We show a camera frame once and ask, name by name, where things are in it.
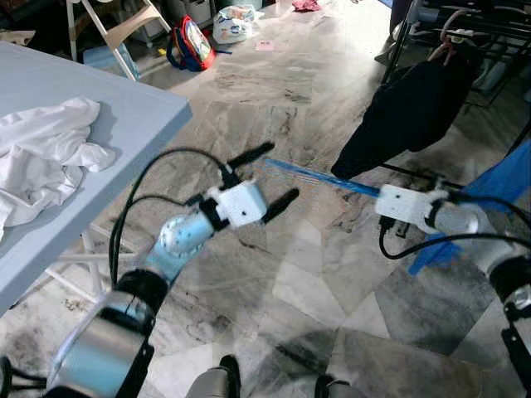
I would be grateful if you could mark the black metal drying rack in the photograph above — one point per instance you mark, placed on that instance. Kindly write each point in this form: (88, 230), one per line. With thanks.
(498, 33)

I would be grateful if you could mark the pink plastic hanger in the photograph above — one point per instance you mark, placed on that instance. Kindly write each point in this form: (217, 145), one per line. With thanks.
(452, 41)

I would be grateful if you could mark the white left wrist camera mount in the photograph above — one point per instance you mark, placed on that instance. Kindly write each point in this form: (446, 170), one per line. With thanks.
(241, 203)

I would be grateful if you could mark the grey plastic folding table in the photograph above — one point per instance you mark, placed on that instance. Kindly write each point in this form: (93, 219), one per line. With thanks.
(124, 166)

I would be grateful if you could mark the white shirt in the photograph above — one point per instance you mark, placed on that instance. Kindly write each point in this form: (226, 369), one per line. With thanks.
(41, 157)

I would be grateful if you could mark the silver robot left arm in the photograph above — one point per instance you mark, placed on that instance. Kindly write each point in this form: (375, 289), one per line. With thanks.
(178, 236)

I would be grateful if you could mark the pale plastic high chair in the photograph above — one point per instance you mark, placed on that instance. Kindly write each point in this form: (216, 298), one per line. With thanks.
(133, 23)

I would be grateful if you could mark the small pink paper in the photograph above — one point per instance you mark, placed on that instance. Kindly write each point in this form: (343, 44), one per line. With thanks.
(265, 46)

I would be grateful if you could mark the red and blue backpack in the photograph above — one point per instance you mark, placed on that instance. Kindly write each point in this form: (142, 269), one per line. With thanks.
(192, 43)

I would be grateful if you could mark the blue plastic hanger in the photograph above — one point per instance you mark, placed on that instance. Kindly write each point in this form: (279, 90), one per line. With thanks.
(332, 178)

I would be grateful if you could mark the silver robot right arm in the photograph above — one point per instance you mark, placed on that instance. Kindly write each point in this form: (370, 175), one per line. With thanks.
(465, 220)

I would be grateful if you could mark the white storage drawer unit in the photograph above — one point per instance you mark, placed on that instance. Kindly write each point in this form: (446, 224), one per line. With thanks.
(189, 10)

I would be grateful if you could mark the pale blue plastic box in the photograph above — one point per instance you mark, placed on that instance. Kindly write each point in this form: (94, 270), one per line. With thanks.
(108, 60)

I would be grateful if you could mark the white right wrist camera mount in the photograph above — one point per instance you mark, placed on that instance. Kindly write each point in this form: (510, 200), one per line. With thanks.
(406, 201)

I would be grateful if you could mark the pink red floor cloth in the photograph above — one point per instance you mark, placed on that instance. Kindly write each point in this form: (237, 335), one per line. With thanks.
(307, 5)

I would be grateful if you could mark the white printed plastic bag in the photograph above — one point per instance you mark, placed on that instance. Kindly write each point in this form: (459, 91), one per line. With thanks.
(236, 25)

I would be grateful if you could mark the blue t-shirt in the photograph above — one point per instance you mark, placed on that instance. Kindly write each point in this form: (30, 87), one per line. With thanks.
(502, 178)

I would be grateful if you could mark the black hanging garment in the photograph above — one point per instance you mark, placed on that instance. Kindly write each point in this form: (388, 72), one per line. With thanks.
(406, 116)

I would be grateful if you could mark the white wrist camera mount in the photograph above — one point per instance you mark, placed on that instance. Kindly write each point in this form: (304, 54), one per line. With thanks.
(241, 203)
(406, 201)

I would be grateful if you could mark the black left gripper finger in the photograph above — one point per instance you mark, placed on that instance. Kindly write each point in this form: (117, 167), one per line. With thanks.
(249, 155)
(282, 205)

